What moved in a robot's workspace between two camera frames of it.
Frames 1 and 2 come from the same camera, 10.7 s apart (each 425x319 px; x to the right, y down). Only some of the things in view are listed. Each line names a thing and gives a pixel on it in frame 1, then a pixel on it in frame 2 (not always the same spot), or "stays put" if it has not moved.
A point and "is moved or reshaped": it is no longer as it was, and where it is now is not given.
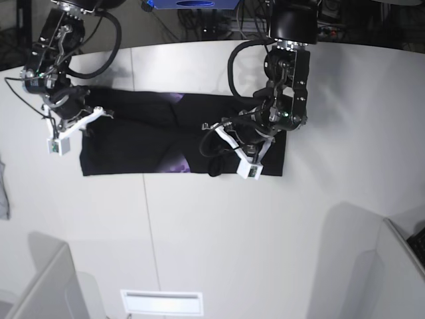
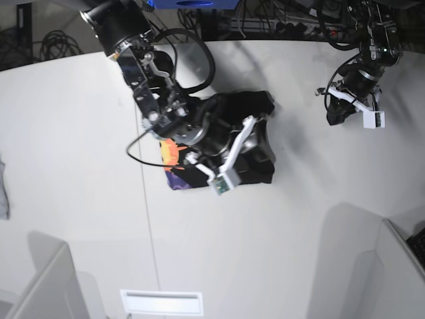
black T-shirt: x=160 y=133 is moved or reshaped
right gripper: x=250 y=129 → x=361 y=81
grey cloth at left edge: x=4 y=209 stays put
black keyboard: x=417 y=244 stays put
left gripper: x=67 y=102 → x=218 y=119
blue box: x=194 y=4 stays put
